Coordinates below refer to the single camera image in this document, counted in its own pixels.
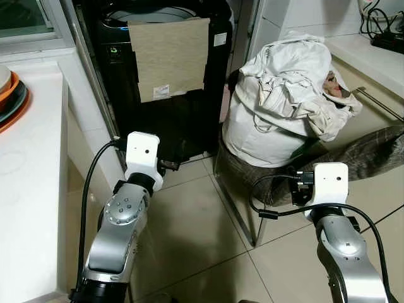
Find black washing machine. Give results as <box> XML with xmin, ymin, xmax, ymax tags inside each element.
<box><xmin>71</xmin><ymin>0</ymin><xmax>235</xmax><ymax>166</ymax></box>

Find grey-brown cushion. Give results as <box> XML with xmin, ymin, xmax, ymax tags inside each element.
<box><xmin>217</xmin><ymin>124</ymin><xmax>404</xmax><ymax>207</ymax></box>

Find brown pink garment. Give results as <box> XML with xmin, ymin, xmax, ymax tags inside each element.
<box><xmin>322</xmin><ymin>71</ymin><xmax>355</xmax><ymax>103</ymax></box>

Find beige sheet with label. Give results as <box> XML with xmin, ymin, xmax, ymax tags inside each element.
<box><xmin>127</xmin><ymin>17</ymin><xmax>211</xmax><ymax>104</ymax></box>

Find stack of coloured plates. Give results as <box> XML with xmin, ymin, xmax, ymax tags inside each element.
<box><xmin>0</xmin><ymin>63</ymin><xmax>32</xmax><ymax>134</ymax></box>

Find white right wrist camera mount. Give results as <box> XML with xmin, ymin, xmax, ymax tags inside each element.
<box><xmin>304</xmin><ymin>162</ymin><xmax>350</xmax><ymax>222</ymax></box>

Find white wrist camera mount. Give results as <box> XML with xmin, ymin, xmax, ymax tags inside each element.
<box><xmin>304</xmin><ymin>162</ymin><xmax>350</xmax><ymax>222</ymax></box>
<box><xmin>124</xmin><ymin>131</ymin><xmax>164</xmax><ymax>191</ymax></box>

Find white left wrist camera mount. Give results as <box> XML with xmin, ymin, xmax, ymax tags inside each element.
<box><xmin>124</xmin><ymin>131</ymin><xmax>164</xmax><ymax>191</ymax></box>

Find silver metal frame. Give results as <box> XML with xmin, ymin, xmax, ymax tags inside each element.
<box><xmin>213</xmin><ymin>150</ymin><xmax>261</xmax><ymax>248</ymax></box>

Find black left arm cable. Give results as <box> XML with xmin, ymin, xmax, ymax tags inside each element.
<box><xmin>75</xmin><ymin>138</ymin><xmax>130</xmax><ymax>292</ymax></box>

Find silver cabinet bar handle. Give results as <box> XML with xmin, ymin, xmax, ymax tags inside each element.
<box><xmin>355</xmin><ymin>86</ymin><xmax>404</xmax><ymax>122</ymax></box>

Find black power strip with cables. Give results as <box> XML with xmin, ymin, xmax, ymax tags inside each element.
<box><xmin>359</xmin><ymin>0</ymin><xmax>404</xmax><ymax>54</ymax></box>

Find white window frame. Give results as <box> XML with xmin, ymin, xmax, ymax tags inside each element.
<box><xmin>0</xmin><ymin>0</ymin><xmax>78</xmax><ymax>52</ymax></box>

